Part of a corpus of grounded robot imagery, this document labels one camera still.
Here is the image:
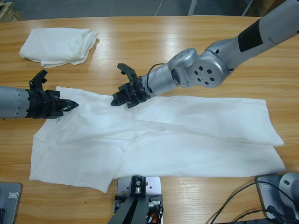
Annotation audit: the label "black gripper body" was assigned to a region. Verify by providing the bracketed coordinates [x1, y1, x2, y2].
[25, 89, 64, 119]
[116, 76, 154, 110]

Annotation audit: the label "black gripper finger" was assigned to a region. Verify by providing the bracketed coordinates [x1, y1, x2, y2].
[112, 91, 128, 100]
[110, 98, 128, 107]
[59, 98, 79, 112]

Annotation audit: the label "white t-shirt with black print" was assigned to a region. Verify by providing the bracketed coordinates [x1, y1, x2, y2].
[29, 86, 286, 194]

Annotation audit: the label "folded plain white t-shirt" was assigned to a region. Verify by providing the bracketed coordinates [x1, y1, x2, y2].
[19, 27, 99, 69]

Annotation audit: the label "wooden pallet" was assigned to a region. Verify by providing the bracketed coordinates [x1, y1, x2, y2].
[0, 1, 23, 23]

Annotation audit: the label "brown cardboard box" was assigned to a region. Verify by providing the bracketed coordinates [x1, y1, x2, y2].
[251, 0, 287, 18]

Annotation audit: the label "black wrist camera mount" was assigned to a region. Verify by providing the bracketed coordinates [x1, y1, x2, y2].
[28, 69, 49, 91]
[116, 63, 138, 83]

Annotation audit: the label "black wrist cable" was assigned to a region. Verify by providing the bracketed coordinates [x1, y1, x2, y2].
[147, 63, 166, 81]

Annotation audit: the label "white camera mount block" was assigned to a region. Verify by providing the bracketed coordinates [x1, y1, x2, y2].
[116, 176, 164, 224]

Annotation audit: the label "white metal frame leg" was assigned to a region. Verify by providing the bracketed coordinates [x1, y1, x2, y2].
[188, 0, 198, 16]
[242, 0, 255, 16]

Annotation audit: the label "grey base plate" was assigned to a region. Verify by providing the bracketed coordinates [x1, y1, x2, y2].
[256, 175, 299, 219]
[0, 182, 23, 224]

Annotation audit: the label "dark camera post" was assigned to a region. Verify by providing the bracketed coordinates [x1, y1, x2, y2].
[109, 176, 148, 224]

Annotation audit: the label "orange and black mount cables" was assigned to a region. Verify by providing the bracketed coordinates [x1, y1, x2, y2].
[146, 205, 165, 224]

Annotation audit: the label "long black curved cable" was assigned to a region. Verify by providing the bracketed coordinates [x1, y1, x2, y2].
[211, 181, 299, 224]

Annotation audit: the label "black base plug cable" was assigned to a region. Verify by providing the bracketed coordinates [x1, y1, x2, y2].
[242, 204, 299, 224]

